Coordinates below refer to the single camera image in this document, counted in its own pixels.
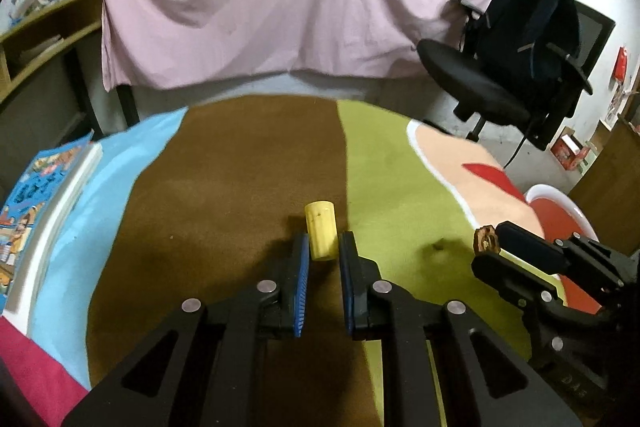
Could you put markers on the colourful children's book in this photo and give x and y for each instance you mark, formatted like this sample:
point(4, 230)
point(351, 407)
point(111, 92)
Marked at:
point(32, 218)

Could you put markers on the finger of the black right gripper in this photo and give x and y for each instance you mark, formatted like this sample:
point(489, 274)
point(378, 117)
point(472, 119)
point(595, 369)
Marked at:
point(515, 284)
point(547, 257)

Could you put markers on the red cardboard box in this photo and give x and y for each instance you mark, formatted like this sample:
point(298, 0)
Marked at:
point(568, 150)

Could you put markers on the wooden cabinet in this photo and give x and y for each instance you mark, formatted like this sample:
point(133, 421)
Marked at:
point(608, 193)

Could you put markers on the brown nut shell scrap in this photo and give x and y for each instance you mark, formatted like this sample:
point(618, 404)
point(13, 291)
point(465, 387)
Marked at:
point(486, 241)

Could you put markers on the dark blue backpack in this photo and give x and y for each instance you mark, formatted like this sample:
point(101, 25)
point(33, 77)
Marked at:
point(520, 37)

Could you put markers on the black office chair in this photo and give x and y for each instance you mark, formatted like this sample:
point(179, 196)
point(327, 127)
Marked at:
point(535, 106)

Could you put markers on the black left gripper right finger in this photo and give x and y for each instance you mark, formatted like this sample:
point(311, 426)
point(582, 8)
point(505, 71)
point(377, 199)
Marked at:
point(442, 365)

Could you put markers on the wooden wall shelf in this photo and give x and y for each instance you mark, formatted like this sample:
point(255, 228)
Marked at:
point(42, 36)

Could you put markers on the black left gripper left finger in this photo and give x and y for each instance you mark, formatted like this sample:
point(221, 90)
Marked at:
point(199, 367)

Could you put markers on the red and white trash basin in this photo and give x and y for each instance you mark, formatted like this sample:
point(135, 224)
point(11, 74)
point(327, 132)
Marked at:
point(560, 217)

